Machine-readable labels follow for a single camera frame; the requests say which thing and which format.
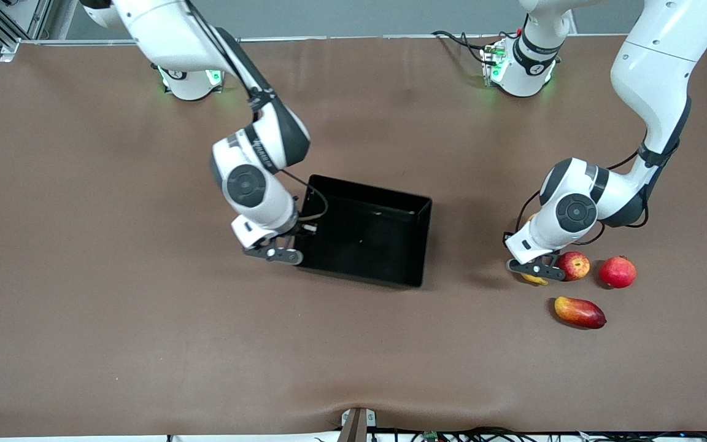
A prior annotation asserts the yellow banana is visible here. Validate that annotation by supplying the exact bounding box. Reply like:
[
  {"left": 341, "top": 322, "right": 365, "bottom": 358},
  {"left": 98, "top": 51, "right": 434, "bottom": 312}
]
[{"left": 521, "top": 213, "right": 549, "bottom": 287}]

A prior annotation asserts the red yellow apple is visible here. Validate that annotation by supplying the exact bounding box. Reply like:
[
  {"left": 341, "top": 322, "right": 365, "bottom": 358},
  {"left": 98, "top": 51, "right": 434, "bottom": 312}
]
[{"left": 559, "top": 250, "right": 592, "bottom": 282}]

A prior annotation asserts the black plastic box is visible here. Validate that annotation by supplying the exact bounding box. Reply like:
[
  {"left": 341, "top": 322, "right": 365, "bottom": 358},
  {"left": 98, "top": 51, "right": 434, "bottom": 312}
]
[{"left": 297, "top": 175, "right": 433, "bottom": 288}]

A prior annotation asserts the red yellow mango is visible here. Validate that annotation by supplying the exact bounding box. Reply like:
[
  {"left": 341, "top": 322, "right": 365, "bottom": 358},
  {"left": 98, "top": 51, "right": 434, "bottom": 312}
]
[{"left": 554, "top": 296, "right": 608, "bottom": 330}]

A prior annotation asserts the red pomegranate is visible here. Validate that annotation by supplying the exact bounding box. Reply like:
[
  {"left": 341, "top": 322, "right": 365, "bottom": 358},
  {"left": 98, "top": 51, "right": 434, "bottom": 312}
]
[{"left": 598, "top": 255, "right": 638, "bottom": 290}]

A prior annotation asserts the brown table mat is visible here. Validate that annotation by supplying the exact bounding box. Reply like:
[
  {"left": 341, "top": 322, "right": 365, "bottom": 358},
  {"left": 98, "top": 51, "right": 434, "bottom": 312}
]
[{"left": 0, "top": 34, "right": 707, "bottom": 438}]

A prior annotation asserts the black cable bundle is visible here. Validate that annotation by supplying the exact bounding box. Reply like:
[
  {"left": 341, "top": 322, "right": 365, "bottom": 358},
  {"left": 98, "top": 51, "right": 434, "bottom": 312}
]
[{"left": 314, "top": 427, "right": 707, "bottom": 442}]

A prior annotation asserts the metal camera stand bracket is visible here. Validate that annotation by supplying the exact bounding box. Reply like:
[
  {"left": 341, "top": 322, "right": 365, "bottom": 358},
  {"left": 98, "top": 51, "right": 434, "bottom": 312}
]
[{"left": 336, "top": 406, "right": 377, "bottom": 442}]

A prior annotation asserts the black base power cable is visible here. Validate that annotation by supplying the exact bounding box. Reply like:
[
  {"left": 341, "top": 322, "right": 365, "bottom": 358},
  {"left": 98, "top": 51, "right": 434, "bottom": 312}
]
[{"left": 431, "top": 29, "right": 489, "bottom": 65}]

